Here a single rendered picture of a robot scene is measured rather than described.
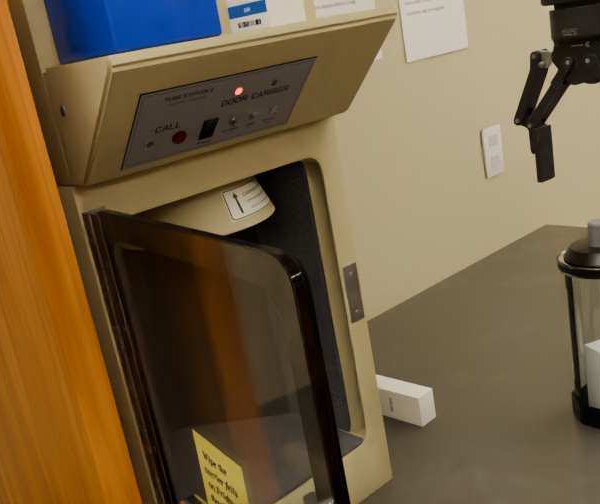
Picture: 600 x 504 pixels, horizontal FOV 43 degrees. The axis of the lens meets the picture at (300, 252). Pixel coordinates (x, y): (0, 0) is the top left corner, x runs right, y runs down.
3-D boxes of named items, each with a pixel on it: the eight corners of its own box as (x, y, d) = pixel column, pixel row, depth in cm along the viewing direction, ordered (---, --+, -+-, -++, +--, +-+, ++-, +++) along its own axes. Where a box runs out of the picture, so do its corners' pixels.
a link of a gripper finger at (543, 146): (537, 129, 98) (532, 129, 98) (542, 183, 100) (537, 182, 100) (551, 124, 99) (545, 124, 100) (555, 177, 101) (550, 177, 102)
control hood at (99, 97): (69, 187, 66) (38, 69, 63) (334, 112, 86) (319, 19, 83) (136, 192, 58) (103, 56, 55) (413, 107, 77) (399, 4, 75)
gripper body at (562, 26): (532, 11, 91) (539, 90, 93) (599, 1, 84) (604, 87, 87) (567, 3, 95) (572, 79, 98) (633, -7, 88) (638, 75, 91)
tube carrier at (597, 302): (554, 412, 105) (540, 263, 99) (594, 379, 111) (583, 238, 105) (633, 433, 97) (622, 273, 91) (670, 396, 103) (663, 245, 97)
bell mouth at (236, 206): (92, 241, 88) (80, 194, 87) (215, 199, 99) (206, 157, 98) (176, 255, 75) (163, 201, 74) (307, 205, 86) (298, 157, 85)
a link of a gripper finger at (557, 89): (575, 62, 90) (566, 55, 91) (527, 133, 98) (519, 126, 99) (593, 57, 93) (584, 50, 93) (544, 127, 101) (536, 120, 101)
